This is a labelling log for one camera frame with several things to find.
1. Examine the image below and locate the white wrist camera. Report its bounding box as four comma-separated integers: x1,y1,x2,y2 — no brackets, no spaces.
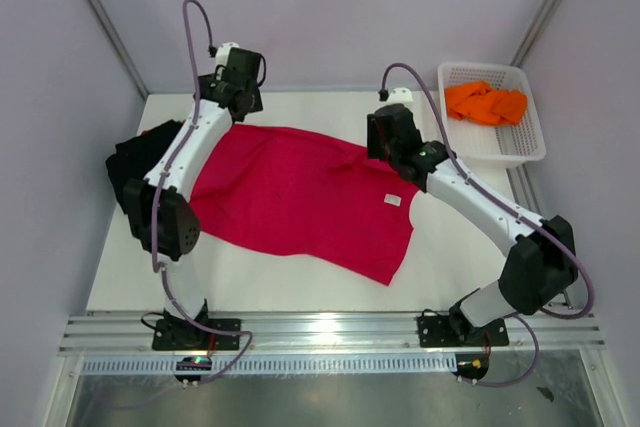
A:
378,87,413,108
208,42,239,79

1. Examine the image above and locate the orange t shirt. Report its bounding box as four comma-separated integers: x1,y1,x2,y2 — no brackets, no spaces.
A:
444,81,529,127

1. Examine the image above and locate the left black controller board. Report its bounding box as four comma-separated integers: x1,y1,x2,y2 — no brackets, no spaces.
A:
174,355,212,384

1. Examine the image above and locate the black controller board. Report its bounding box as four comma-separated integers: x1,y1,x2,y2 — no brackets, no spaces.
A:
174,355,212,384
454,354,490,382

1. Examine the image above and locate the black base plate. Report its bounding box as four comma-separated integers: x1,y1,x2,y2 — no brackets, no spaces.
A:
151,316,241,351
416,309,510,348

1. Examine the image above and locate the magenta t shirt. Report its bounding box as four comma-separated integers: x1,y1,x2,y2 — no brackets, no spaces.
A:
190,124,418,286

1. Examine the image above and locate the white perforated plastic basket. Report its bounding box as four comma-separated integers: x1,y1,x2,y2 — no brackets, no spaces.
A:
437,62,546,168

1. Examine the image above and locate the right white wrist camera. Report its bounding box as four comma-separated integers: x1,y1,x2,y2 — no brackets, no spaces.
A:
378,87,413,108

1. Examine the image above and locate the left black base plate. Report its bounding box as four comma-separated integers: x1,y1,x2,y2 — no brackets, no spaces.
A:
151,316,241,351

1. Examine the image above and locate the aluminium side rail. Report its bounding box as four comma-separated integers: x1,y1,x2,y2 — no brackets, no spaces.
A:
506,164,573,315

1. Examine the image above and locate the black folded t shirt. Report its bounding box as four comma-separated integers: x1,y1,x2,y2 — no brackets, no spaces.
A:
105,135,177,212

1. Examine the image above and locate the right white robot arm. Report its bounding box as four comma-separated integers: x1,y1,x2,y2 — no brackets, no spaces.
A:
367,104,578,344

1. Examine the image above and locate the aluminium front rail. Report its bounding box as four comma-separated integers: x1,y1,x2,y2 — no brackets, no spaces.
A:
58,311,605,356

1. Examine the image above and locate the red folded t shirt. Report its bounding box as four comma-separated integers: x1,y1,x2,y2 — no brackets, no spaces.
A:
140,120,183,138

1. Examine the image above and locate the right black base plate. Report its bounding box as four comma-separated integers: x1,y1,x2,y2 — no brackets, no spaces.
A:
416,309,510,348

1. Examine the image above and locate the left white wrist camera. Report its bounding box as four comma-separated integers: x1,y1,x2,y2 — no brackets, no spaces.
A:
208,42,239,79

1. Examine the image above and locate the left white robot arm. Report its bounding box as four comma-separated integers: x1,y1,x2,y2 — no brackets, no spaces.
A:
123,43,266,351

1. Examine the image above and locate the right black controller board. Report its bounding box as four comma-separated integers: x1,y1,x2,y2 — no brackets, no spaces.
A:
454,354,490,382

